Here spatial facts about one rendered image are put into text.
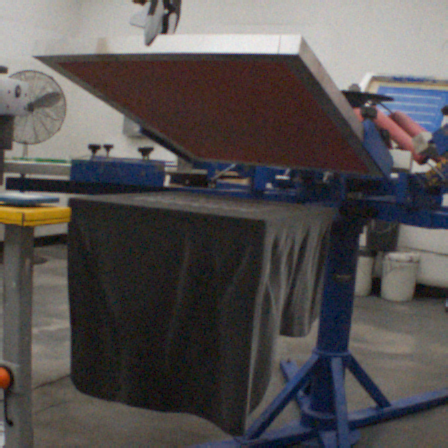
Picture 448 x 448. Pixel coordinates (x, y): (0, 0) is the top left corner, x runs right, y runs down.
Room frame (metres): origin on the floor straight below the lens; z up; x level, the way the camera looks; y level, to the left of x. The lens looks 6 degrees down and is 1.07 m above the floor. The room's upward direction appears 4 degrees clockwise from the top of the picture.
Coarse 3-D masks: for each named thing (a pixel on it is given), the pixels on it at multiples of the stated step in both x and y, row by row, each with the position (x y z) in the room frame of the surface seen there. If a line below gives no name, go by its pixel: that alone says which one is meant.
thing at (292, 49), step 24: (48, 48) 1.44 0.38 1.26; (72, 48) 1.41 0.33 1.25; (96, 48) 1.39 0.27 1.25; (120, 48) 1.36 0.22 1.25; (144, 48) 1.34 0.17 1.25; (168, 48) 1.32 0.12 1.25; (192, 48) 1.30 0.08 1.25; (216, 48) 1.28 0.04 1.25; (240, 48) 1.26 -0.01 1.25; (264, 48) 1.24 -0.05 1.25; (288, 48) 1.22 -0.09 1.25; (312, 72) 1.28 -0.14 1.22; (96, 96) 1.67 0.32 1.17; (312, 96) 1.40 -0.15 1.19; (336, 96) 1.42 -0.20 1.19; (336, 120) 1.51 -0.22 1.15; (168, 144) 2.00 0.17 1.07; (360, 144) 1.65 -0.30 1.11; (312, 168) 1.96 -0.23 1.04
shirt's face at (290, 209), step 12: (168, 192) 1.85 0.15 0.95; (180, 192) 1.88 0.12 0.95; (192, 192) 1.90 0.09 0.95; (132, 204) 1.42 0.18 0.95; (144, 204) 1.43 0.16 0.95; (156, 204) 1.45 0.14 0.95; (168, 204) 1.47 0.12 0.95; (264, 204) 1.68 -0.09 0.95; (276, 204) 1.70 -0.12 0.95; (288, 204) 1.73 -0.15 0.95; (300, 204) 1.76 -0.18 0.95; (240, 216) 1.33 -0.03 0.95; (252, 216) 1.34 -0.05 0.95; (264, 216) 1.36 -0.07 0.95; (276, 216) 1.38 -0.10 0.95
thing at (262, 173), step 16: (256, 176) 2.51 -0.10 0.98; (272, 176) 2.57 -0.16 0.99; (288, 176) 2.57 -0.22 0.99; (336, 176) 2.27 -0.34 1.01; (368, 176) 2.50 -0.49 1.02; (400, 176) 2.31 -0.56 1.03; (416, 176) 2.29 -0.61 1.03; (304, 192) 2.32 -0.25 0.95; (320, 192) 2.29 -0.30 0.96; (336, 192) 2.27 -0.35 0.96; (384, 192) 2.43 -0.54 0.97; (400, 192) 2.31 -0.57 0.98; (416, 192) 2.29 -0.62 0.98; (432, 192) 2.34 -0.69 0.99
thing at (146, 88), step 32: (64, 64) 1.47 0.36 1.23; (96, 64) 1.44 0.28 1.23; (128, 64) 1.41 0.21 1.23; (160, 64) 1.38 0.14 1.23; (128, 96) 1.62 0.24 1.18; (160, 96) 1.58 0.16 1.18; (192, 96) 1.54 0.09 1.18; (160, 128) 1.85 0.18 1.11; (192, 128) 1.79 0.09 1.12; (224, 128) 1.74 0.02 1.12; (256, 160) 1.99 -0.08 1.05
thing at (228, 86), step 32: (192, 64) 1.35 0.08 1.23; (224, 64) 1.32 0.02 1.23; (256, 64) 1.29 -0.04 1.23; (224, 96) 1.50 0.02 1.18; (256, 96) 1.46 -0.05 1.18; (288, 96) 1.43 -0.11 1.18; (256, 128) 1.69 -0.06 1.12; (288, 128) 1.64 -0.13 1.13; (320, 128) 1.59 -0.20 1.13; (288, 160) 1.92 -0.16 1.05; (320, 160) 1.86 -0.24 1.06; (352, 160) 1.80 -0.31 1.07
